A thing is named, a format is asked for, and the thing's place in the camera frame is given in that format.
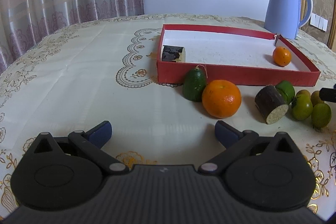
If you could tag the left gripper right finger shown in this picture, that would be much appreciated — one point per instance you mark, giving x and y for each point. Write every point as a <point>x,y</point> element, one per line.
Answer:
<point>267,173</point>

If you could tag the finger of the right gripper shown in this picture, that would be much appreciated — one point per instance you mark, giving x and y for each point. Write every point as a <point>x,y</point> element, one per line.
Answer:
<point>328,94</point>

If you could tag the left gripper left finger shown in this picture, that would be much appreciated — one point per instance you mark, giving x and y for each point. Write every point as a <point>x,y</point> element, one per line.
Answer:
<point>57,173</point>

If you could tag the green tomato fruit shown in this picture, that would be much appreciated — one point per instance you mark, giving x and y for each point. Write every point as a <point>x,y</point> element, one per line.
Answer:
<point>321,115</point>
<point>301,107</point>

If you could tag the green cucumber cut piece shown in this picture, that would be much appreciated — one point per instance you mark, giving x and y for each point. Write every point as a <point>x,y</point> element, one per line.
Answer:
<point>286,89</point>

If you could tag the small orange mandarin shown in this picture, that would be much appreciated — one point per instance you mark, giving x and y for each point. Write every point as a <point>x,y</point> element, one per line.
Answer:
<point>281,56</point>

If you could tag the large orange mandarin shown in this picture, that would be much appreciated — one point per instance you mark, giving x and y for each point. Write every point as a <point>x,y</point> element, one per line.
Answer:
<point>221,98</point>

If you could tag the green cucumber end with stem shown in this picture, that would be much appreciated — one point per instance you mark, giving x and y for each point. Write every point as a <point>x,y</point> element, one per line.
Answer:
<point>194,83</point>

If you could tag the blue electric kettle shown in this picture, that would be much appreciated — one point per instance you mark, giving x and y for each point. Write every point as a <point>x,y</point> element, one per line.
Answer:
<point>284,17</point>

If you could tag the red shallow cardboard box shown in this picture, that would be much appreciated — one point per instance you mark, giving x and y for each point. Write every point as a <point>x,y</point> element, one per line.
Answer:
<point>238,55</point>

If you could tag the white wall switch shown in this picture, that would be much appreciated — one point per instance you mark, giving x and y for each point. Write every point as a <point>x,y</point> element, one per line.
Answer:
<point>318,22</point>

